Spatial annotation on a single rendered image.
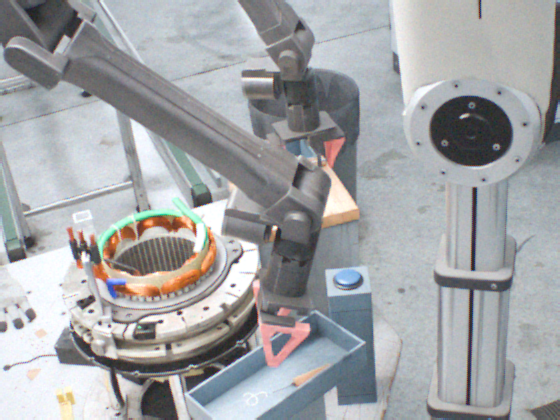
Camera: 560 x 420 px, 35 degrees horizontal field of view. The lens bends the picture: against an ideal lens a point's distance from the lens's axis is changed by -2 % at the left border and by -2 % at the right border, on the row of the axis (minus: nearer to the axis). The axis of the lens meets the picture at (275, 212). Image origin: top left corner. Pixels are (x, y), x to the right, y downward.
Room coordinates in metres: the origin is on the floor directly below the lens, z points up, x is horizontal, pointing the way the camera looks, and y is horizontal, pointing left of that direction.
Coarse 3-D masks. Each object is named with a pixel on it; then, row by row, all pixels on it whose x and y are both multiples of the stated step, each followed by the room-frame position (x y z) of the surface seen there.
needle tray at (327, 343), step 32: (320, 320) 1.05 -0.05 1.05; (256, 352) 0.99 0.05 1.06; (320, 352) 1.01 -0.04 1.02; (352, 352) 0.96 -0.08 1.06; (224, 384) 0.95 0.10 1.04; (256, 384) 0.96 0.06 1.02; (288, 384) 0.95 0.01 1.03; (320, 384) 0.92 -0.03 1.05; (192, 416) 0.91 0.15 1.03; (224, 416) 0.90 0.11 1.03; (256, 416) 0.86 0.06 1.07; (288, 416) 0.89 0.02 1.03; (320, 416) 0.94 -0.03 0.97
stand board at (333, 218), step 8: (312, 160) 1.50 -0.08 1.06; (328, 168) 1.46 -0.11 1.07; (232, 184) 1.45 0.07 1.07; (336, 184) 1.41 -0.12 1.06; (336, 192) 1.38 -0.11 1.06; (344, 192) 1.38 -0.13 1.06; (328, 200) 1.36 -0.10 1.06; (336, 200) 1.35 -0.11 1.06; (344, 200) 1.35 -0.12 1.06; (352, 200) 1.35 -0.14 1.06; (328, 208) 1.33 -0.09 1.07; (336, 208) 1.33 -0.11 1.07; (344, 208) 1.32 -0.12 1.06; (352, 208) 1.32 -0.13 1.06; (328, 216) 1.31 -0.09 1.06; (336, 216) 1.31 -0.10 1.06; (344, 216) 1.31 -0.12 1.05; (352, 216) 1.32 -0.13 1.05; (328, 224) 1.31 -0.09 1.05; (336, 224) 1.31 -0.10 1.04; (272, 232) 1.29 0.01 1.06; (272, 240) 1.29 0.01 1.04
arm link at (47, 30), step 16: (0, 0) 0.93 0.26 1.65; (16, 0) 0.94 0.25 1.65; (32, 0) 0.93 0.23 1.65; (48, 0) 0.99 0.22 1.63; (64, 0) 1.00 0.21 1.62; (0, 16) 0.94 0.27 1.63; (16, 16) 0.93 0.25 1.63; (32, 16) 0.96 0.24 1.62; (48, 16) 0.97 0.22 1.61; (64, 16) 0.99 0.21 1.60; (0, 32) 0.95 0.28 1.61; (16, 32) 0.94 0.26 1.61; (32, 32) 0.94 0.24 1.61; (48, 32) 0.95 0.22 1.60; (64, 32) 0.98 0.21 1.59; (48, 48) 0.94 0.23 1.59
